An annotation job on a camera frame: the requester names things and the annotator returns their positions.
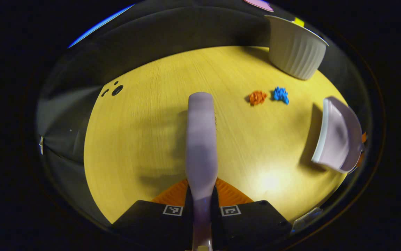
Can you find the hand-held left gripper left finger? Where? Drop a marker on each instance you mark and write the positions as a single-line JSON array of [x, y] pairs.
[[148, 219]]

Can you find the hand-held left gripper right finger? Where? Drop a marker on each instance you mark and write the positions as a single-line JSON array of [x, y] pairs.
[[252, 221]]

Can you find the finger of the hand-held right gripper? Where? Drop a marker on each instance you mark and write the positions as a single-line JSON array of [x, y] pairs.
[[361, 160], [364, 137]]

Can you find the pink dustpan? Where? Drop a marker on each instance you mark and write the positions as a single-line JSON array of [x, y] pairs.
[[340, 136]]

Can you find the blue paper trash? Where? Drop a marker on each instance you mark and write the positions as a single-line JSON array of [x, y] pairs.
[[281, 94]]

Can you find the small pink broom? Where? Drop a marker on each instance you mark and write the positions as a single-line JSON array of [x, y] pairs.
[[201, 139]]

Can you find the grey ribbed garbage bin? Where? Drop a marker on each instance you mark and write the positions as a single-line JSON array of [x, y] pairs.
[[296, 48]]

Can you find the orange paper trash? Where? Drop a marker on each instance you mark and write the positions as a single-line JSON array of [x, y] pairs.
[[257, 98]]

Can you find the white cloth clip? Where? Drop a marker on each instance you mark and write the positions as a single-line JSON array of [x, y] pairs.
[[41, 144]]

